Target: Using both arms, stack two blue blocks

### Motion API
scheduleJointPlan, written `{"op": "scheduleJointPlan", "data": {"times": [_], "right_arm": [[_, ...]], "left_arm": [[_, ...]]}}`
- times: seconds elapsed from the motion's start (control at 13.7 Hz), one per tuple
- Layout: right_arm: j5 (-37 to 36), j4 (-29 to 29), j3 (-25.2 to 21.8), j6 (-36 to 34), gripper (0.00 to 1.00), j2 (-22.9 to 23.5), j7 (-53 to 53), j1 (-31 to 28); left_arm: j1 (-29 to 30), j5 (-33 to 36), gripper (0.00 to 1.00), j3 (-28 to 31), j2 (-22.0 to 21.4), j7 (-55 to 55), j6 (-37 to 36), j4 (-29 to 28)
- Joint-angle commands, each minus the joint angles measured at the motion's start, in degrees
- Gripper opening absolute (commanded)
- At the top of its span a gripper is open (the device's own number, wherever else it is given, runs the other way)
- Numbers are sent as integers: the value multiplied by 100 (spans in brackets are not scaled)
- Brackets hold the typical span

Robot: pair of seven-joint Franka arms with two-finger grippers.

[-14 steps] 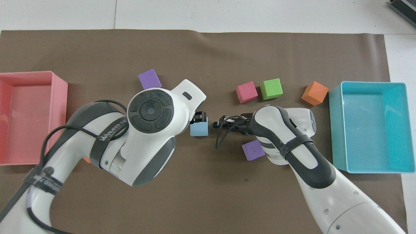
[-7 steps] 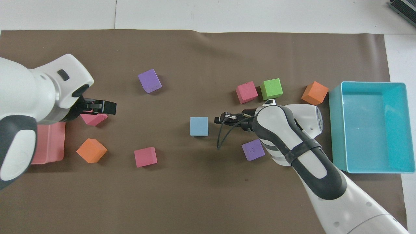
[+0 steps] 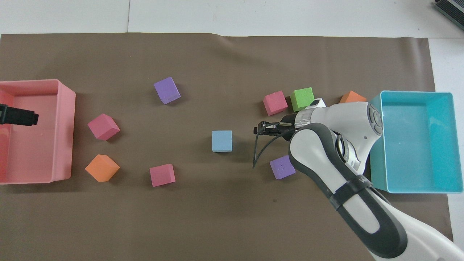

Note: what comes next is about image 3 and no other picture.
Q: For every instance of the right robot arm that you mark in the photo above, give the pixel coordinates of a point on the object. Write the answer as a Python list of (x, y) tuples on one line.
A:
[(348, 119)]

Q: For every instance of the green foam block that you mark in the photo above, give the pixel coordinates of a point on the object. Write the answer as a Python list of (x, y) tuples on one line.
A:
[(302, 98)]

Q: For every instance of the dark grey box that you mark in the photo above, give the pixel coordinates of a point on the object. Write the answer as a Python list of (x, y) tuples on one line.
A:
[(451, 9)]

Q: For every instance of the purple foam block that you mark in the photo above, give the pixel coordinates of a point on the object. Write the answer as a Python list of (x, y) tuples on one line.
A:
[(166, 90), (282, 168)]

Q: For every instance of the orange foam block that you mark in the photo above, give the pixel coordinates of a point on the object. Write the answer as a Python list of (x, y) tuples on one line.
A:
[(102, 168), (352, 97)]

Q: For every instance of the light blue foam block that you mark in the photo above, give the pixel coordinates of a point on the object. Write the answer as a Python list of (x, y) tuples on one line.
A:
[(222, 141)]

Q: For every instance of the pink foam block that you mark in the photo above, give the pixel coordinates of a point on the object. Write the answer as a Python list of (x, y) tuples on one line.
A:
[(162, 175), (103, 127), (274, 102)]

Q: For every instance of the pink plastic bin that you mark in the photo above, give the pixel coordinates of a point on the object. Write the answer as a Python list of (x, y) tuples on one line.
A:
[(43, 145)]

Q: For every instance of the cyan plastic bin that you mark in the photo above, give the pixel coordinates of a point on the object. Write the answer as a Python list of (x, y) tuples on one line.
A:
[(417, 145)]

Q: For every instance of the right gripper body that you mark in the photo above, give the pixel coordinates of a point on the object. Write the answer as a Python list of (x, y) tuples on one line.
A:
[(287, 121)]

